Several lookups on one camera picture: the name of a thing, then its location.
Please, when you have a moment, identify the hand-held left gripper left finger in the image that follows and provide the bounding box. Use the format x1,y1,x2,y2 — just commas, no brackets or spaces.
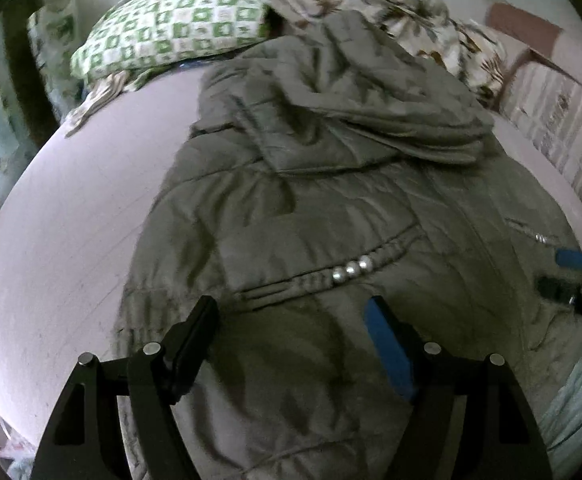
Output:
30,295,220,480

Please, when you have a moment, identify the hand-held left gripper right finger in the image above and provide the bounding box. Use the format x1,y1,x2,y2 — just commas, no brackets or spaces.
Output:
363,296,554,480

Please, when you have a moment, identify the olive quilted hooded jacket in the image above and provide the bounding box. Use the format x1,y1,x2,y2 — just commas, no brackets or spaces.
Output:
116,10,582,480

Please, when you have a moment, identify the light teal cloth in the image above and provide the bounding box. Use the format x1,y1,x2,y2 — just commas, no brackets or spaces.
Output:
538,335,582,461

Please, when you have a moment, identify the striped floral cushion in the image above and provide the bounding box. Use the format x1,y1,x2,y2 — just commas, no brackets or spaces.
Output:
501,55,582,226

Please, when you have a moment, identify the beige cloth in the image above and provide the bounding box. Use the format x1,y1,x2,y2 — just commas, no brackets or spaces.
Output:
66,70,142,136

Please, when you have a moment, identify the blue plastic bag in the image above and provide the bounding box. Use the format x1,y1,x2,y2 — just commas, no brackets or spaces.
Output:
176,59,219,72

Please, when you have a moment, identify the leaf print blanket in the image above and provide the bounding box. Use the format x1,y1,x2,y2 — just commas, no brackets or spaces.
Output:
206,0,512,106

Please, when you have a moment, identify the green white patterned pillow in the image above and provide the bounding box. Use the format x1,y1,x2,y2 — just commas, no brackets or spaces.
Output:
70,0,272,83

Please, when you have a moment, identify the grey floral pillow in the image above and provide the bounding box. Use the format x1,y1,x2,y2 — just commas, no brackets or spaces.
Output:
27,5,92,111

